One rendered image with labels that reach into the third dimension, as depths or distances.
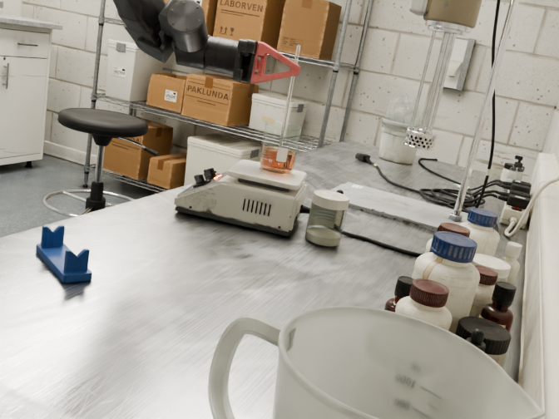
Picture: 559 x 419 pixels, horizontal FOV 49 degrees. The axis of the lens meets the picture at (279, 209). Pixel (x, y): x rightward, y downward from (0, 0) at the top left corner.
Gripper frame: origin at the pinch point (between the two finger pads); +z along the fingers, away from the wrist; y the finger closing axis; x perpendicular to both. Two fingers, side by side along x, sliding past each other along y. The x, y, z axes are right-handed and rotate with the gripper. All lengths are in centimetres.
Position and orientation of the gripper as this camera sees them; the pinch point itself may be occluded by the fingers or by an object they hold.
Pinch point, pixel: (294, 70)
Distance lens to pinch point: 103.0
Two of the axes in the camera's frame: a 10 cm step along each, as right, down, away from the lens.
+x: -1.8, 9.5, 2.6
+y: 1.1, -2.5, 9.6
